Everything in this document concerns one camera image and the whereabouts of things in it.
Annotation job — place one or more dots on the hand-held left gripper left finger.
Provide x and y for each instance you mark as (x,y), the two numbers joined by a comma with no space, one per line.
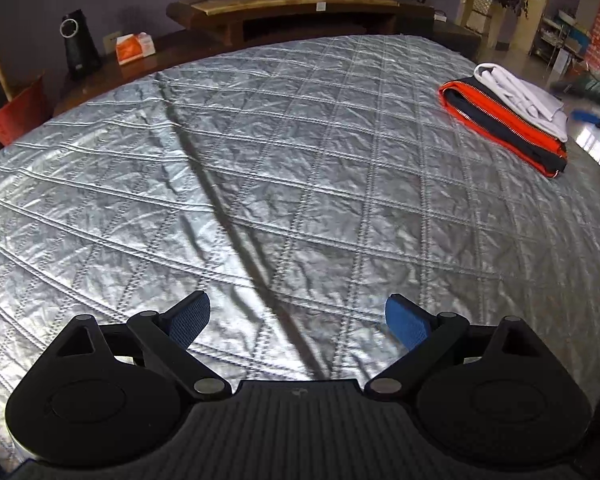
(190,317)

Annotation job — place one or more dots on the silver quilted bedspread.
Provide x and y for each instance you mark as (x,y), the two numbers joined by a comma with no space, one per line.
(230,160)

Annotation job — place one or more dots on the metal storage rack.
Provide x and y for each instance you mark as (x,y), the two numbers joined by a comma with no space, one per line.
(555,35)

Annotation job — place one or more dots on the wooden television stand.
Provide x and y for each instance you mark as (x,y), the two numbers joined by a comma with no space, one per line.
(280,7)

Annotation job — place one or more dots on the red plant pot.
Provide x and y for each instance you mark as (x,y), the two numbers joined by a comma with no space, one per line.
(15,120)

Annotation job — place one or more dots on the black cylindrical speaker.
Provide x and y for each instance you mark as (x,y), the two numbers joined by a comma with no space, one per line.
(80,55)

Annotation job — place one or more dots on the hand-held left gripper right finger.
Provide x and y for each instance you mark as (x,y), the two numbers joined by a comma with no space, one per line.
(405,321)

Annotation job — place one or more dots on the orange and black folded jacket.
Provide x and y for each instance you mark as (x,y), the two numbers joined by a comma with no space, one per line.
(495,115)

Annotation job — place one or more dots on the orange tissue packet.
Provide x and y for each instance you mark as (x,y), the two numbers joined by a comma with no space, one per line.
(132,50)

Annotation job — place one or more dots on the dark green object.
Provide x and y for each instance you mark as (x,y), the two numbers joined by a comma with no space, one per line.
(590,90)

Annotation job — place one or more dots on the white wall socket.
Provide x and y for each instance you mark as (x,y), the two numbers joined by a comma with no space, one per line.
(111,42)

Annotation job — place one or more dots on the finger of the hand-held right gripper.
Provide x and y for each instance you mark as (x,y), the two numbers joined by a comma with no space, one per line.
(587,116)

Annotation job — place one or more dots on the dark wooden low cabinet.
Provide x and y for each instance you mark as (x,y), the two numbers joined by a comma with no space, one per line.
(105,75)

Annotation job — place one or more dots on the light purple pants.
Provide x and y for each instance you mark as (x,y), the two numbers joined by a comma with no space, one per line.
(520,95)

